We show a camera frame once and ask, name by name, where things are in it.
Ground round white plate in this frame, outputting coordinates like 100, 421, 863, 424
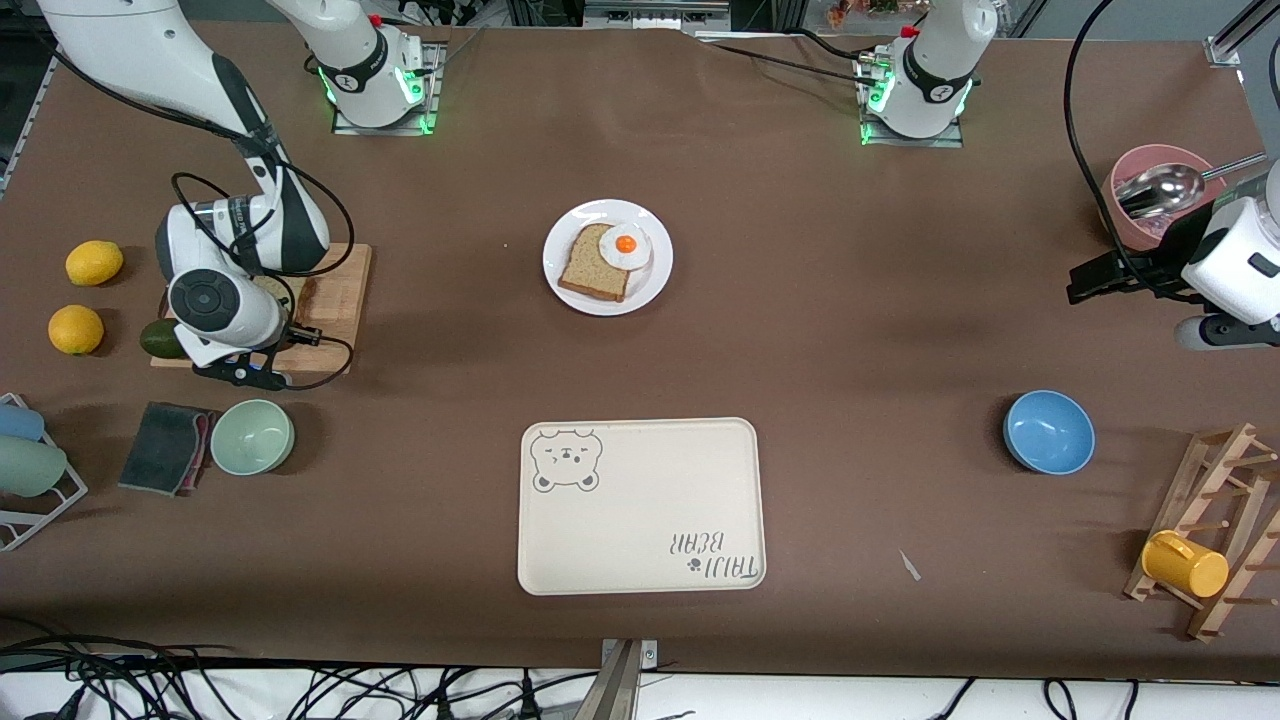
542, 199, 674, 318

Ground toy fried egg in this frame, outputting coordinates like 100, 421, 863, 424
597, 222, 653, 271

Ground pale green bowl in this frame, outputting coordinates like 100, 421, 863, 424
209, 399, 297, 477

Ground large metal spoon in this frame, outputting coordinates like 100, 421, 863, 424
1115, 152, 1269, 221

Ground pink folded cloth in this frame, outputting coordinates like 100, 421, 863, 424
180, 410, 219, 496

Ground dark green avocado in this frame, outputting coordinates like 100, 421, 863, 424
139, 320, 191, 360

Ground pink ribbed bowl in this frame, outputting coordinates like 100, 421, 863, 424
1100, 144, 1226, 251

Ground dark grey folded cloth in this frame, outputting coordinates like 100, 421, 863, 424
118, 401, 216, 498

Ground wooden cutting board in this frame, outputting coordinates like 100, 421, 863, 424
150, 243, 373, 376

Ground blue bowl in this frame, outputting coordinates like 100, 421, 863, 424
1003, 389, 1097, 476

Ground yellow lemon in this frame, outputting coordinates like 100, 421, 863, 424
65, 240, 125, 288
48, 304, 106, 356

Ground light blue cup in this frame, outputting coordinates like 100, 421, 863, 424
0, 402, 47, 443

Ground pale green cup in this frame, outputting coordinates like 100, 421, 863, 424
0, 436, 69, 499

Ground yellow mug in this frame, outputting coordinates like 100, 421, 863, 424
1141, 529, 1231, 600

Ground wooden cup drying rack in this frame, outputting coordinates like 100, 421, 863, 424
1122, 422, 1280, 643

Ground orange artificial flowers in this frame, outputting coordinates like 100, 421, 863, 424
825, 0, 906, 26

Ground cream tray with bear print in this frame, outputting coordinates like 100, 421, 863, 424
517, 417, 768, 597

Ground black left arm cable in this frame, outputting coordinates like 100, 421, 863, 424
1063, 0, 1146, 291

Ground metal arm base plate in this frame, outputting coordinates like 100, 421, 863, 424
855, 50, 966, 149
330, 40, 446, 138

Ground aluminium corner bracket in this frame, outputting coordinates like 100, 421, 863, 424
1205, 0, 1256, 69

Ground white wire rack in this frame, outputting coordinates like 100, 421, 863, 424
0, 392, 89, 553

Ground tangled black cable bundle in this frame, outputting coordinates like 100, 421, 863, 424
0, 620, 601, 720

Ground black cable on table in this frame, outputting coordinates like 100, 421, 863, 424
695, 28, 881, 89

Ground grey metal mounting bracket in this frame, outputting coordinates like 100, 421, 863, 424
572, 638, 661, 720

